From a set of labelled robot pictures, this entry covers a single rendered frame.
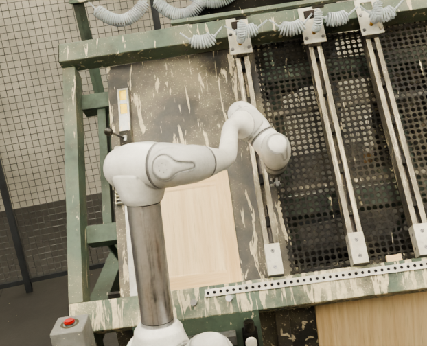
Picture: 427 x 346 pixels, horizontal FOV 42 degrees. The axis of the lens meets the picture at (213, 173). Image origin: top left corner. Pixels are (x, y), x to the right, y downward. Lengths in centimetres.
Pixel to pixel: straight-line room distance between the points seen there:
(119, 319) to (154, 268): 67
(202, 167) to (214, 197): 86
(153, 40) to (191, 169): 126
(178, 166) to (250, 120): 57
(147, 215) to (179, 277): 73
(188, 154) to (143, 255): 35
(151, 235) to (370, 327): 132
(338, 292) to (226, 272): 44
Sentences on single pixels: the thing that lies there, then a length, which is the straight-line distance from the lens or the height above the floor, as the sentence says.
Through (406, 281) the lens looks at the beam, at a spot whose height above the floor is 84.
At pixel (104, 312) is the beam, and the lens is 233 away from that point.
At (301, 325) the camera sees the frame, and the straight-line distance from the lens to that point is 262.
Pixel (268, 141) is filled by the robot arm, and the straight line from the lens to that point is 194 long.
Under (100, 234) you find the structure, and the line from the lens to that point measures 248.
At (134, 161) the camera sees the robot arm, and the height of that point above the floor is 157.
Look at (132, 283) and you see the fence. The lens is 233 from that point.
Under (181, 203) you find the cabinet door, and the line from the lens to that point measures 239.
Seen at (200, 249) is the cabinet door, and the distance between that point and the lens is 233.
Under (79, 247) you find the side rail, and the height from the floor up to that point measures 109.
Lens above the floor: 191
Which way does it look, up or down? 15 degrees down
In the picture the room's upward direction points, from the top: 8 degrees counter-clockwise
